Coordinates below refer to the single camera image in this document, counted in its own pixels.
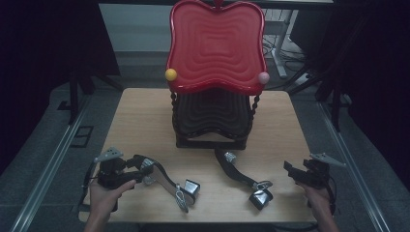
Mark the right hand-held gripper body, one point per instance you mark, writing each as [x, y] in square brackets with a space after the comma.
[317, 174]

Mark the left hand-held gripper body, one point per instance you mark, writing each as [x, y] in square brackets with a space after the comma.
[111, 172]

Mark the red and black tiered rack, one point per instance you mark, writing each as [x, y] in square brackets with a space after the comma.
[216, 48]

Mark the person's right hand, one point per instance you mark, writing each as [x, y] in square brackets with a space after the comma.
[317, 198]

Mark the person's left hand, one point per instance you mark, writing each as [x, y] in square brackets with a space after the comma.
[104, 199]

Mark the small black floor plate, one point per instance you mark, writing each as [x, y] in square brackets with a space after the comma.
[63, 105]

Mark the white desk with metal legs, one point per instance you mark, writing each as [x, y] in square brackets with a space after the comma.
[135, 29]

